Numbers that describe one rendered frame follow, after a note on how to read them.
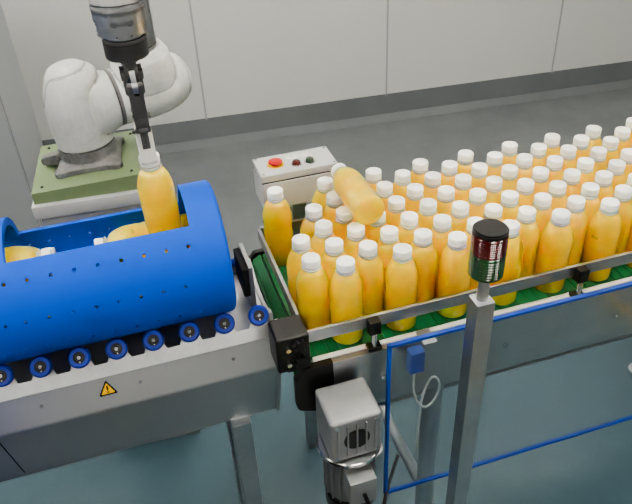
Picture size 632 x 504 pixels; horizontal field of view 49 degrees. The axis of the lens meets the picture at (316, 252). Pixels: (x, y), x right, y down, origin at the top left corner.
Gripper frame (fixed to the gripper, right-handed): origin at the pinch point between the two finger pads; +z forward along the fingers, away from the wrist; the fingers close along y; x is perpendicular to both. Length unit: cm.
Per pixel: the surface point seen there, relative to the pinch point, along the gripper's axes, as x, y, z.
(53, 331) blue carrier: -23.8, 13.4, 28.8
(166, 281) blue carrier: -1.5, 12.9, 23.2
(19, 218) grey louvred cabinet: -55, -155, 98
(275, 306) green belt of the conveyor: 22, 0, 47
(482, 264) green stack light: 52, 37, 16
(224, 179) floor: 43, -223, 136
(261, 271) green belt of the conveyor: 22, -14, 47
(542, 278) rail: 79, 20, 39
